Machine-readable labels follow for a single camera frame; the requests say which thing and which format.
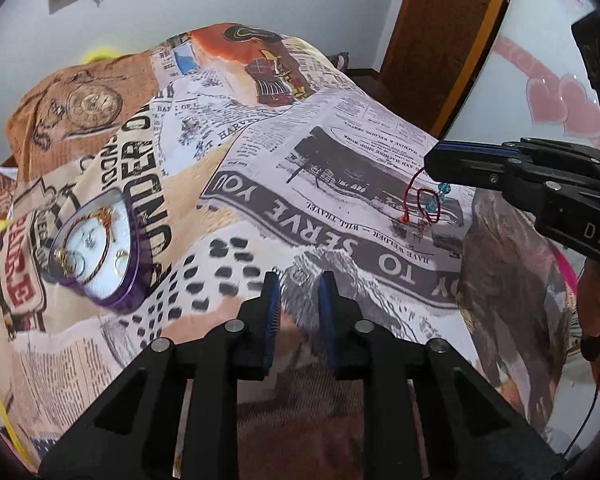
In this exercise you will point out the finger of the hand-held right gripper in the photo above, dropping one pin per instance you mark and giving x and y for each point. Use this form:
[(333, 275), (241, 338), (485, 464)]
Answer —
[(555, 152), (470, 167)]

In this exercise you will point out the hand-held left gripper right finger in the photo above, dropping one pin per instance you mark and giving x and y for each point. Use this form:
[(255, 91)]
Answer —
[(326, 315)]

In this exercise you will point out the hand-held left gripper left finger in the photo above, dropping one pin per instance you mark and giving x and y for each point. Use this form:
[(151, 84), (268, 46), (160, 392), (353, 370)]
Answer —
[(272, 310)]

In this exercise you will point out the purple heart-shaped jewelry box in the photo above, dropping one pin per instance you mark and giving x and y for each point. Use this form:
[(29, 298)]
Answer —
[(100, 255)]

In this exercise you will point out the person's right hand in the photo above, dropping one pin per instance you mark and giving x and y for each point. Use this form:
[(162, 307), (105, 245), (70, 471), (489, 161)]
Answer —
[(597, 295)]

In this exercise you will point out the pink cloth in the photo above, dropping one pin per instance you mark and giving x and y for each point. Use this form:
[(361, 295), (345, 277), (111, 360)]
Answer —
[(566, 270)]

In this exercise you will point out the printed newspaper-pattern blanket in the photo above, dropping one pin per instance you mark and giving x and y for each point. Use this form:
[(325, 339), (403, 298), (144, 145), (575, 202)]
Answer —
[(280, 210)]

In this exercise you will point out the white wardrobe door pink hearts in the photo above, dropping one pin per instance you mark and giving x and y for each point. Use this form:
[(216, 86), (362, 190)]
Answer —
[(535, 25)]

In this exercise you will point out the brown wooden door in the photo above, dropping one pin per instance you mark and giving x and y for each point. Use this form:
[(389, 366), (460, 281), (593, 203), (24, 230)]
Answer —
[(445, 35)]

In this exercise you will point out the dark cloth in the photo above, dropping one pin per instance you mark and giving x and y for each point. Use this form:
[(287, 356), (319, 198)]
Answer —
[(341, 61)]

